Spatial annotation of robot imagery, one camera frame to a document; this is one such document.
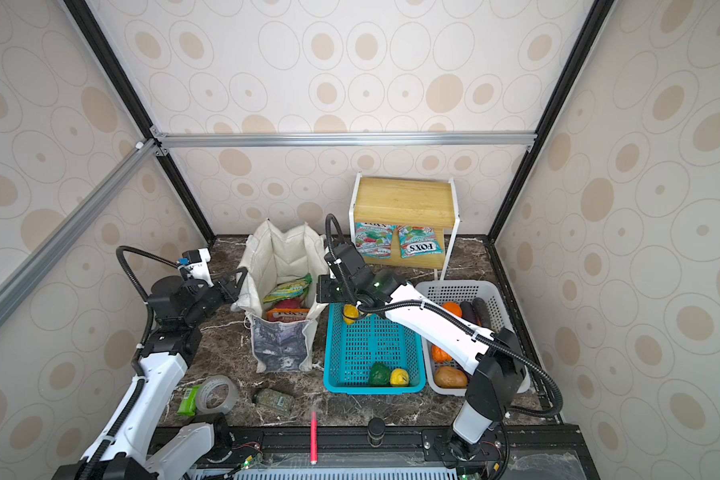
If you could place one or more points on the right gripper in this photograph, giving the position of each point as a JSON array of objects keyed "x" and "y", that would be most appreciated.
[{"x": 322, "y": 286}]

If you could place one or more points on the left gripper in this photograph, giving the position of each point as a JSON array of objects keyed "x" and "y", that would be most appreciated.
[{"x": 226, "y": 287}]

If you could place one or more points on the green snack packet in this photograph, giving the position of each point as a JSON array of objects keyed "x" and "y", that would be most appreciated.
[{"x": 297, "y": 288}]

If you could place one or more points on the pink orange snack packet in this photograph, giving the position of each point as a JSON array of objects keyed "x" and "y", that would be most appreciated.
[{"x": 286, "y": 315}]

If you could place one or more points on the white canvas grocery bag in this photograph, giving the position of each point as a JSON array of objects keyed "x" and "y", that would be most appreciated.
[{"x": 273, "y": 257}]

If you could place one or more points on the orange tangerine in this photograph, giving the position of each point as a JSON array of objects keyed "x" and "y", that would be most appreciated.
[{"x": 453, "y": 308}]

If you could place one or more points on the pink dragon fruit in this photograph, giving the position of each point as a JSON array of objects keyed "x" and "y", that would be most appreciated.
[{"x": 289, "y": 304}]

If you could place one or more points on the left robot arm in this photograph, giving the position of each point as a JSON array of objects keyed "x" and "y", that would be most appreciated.
[{"x": 121, "y": 451}]

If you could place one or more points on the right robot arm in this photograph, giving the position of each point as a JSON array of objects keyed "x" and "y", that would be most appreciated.
[{"x": 493, "y": 360}]

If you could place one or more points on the yellow corn toy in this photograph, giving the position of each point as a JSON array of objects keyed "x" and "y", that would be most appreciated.
[{"x": 350, "y": 314}]

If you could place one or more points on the left Foxs candy packet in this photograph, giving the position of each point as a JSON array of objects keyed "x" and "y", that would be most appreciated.
[{"x": 373, "y": 239}]

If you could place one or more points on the foxs candy packet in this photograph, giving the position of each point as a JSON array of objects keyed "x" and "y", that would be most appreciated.
[
  {"x": 373, "y": 239},
  {"x": 418, "y": 241}
]

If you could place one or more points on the teal plastic basket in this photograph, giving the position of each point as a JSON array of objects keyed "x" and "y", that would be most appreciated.
[{"x": 351, "y": 350}]

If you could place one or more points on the right Foxs candy packet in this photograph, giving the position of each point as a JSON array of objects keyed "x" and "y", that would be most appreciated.
[{"x": 418, "y": 241}]

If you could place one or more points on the white wooden shelf rack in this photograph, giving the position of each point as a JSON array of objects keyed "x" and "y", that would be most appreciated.
[{"x": 409, "y": 202}]

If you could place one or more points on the white plastic basket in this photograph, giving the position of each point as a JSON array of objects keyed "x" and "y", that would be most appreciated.
[{"x": 458, "y": 291}]

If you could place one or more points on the clear tape roll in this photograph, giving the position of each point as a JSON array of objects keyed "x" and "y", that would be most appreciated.
[{"x": 217, "y": 394}]

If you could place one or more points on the green bell pepper toy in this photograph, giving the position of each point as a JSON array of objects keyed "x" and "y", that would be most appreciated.
[{"x": 379, "y": 375}]

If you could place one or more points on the green small packet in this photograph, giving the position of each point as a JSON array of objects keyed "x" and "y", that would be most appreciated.
[{"x": 188, "y": 403}]

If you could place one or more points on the orange pumpkin toy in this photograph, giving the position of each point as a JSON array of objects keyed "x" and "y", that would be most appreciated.
[{"x": 439, "y": 356}]

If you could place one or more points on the purple eggplant toy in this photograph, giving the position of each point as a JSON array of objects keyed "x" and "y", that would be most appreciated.
[{"x": 468, "y": 313}]

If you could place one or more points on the dark cucumber toy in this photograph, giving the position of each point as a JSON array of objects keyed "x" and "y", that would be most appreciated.
[{"x": 482, "y": 313}]

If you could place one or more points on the brown potato toy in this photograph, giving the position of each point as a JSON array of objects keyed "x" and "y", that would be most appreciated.
[{"x": 447, "y": 377}]

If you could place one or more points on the small glass jar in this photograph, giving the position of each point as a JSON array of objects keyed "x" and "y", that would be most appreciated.
[{"x": 273, "y": 400}]

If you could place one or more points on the red pen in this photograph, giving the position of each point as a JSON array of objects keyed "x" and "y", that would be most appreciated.
[{"x": 313, "y": 438}]

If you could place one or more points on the horizontal aluminium bar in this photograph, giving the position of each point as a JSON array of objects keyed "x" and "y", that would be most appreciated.
[{"x": 358, "y": 139}]

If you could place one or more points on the left aluminium bar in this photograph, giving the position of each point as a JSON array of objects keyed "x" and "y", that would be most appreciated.
[{"x": 31, "y": 272}]

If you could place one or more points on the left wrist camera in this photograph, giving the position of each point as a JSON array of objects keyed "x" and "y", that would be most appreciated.
[{"x": 193, "y": 265}]

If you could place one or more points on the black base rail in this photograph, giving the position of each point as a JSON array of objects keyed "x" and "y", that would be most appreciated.
[{"x": 433, "y": 443}]

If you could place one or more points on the black knob on rail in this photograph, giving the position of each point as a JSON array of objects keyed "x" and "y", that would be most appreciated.
[{"x": 376, "y": 430}]

